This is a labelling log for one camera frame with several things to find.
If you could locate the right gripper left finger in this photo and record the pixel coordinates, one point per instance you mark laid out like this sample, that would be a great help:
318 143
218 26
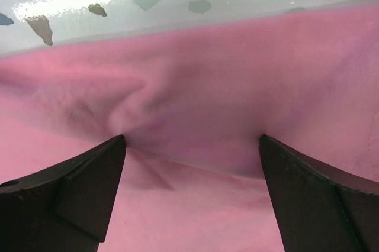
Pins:
65 207

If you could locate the pink t shirt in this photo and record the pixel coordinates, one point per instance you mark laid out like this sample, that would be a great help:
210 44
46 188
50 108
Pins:
192 105

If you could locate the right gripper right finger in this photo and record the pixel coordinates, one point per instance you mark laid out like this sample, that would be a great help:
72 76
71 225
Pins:
318 207

